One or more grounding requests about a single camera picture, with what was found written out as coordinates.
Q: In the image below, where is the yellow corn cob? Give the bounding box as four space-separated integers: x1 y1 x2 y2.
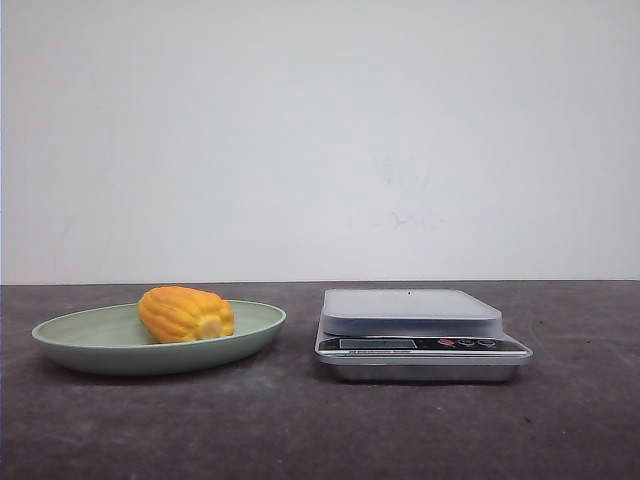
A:
137 286 235 343

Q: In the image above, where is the silver digital kitchen scale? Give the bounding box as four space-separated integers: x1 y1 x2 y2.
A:
315 289 533 382

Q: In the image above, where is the light green oval plate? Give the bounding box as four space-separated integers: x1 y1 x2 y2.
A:
32 300 287 376

